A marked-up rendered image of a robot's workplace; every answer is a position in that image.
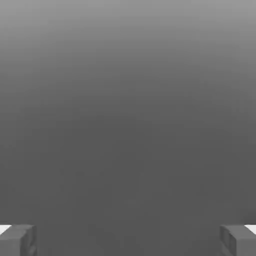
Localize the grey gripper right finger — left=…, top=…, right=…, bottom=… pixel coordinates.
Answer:
left=219, top=224, right=256, bottom=256

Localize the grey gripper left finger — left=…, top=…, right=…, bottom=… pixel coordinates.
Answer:
left=0, top=224, right=38, bottom=256

